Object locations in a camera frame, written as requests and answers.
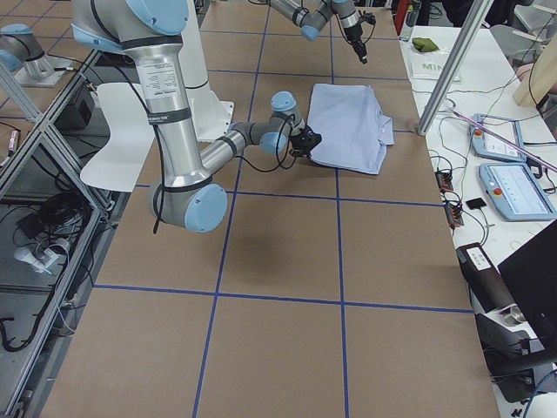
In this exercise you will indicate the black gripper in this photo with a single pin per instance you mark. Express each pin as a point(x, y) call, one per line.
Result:
point(310, 140)
point(354, 34)

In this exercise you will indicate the light blue striped shirt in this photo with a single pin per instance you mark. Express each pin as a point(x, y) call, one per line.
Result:
point(354, 130)

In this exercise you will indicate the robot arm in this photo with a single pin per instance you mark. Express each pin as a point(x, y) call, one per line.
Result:
point(150, 33)
point(311, 23)

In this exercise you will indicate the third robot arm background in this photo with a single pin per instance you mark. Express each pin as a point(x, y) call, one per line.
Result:
point(23, 55)

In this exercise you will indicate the green cloth pouch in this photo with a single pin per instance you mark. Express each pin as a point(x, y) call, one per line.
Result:
point(424, 44)

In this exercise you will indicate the clear plastic MINI bag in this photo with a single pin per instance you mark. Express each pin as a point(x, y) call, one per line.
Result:
point(427, 65)

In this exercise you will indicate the reacher grabber stick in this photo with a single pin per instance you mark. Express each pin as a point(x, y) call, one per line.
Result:
point(481, 127)

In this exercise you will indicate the orange circuit board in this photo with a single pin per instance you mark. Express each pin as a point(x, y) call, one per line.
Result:
point(444, 181)

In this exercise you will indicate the upper teach pendant tablet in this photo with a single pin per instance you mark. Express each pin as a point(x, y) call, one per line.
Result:
point(485, 145)

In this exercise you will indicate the teach pendant tablet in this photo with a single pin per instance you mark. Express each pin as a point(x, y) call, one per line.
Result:
point(485, 145)
point(515, 192)

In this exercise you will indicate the seated person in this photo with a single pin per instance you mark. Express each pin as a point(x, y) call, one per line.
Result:
point(529, 71)

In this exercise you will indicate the white plastic chair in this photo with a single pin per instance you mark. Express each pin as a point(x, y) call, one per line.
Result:
point(117, 165)

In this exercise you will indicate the small black phone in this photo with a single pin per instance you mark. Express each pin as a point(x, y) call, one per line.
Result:
point(476, 204)

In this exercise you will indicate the lower teach pendant tablet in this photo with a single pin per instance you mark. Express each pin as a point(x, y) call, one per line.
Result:
point(515, 192)

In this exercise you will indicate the black laptop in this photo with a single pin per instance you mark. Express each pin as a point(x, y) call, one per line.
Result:
point(530, 276)

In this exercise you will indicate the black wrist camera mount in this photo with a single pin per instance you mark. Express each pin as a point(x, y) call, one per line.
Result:
point(299, 150)
point(367, 17)

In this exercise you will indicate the aluminium frame post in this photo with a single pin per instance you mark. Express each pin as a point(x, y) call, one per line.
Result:
point(463, 42)

